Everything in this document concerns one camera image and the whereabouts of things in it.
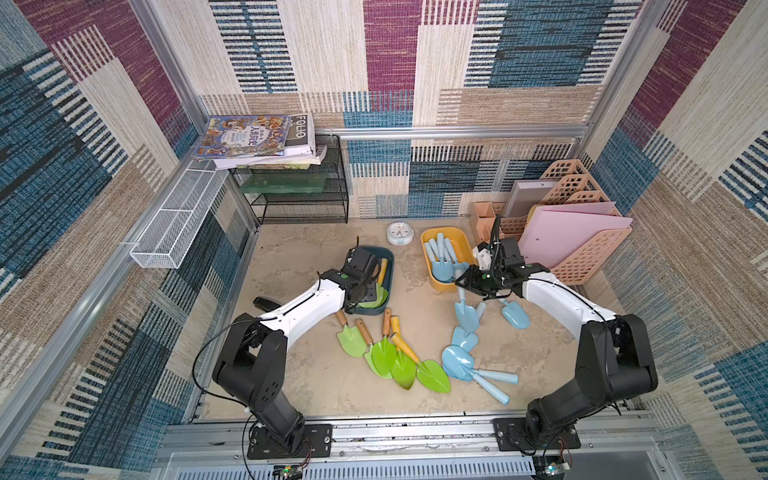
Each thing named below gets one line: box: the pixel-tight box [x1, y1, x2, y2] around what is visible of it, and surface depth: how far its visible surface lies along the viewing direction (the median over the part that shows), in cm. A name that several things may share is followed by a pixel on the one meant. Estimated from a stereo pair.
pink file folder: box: [518, 201, 633, 268], surface depth 87 cm
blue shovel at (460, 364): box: [442, 350, 511, 405], surface depth 85 cm
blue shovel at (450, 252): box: [444, 238, 460, 265], surface depth 110 cm
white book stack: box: [197, 113, 328, 170], surface depth 83 cm
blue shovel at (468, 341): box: [451, 326, 519, 384], surface depth 89 cm
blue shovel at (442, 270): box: [431, 232, 455, 282], surface depth 107 cm
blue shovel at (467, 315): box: [454, 286, 480, 332], surface depth 86 cm
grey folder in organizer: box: [502, 180, 556, 218], surface depth 105 cm
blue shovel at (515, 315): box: [502, 300, 531, 329], surface depth 95 cm
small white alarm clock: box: [386, 222, 414, 246], surface depth 114 cm
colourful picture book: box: [193, 115, 292, 158], surface depth 83 cm
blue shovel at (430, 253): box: [424, 242, 439, 263], surface depth 109 cm
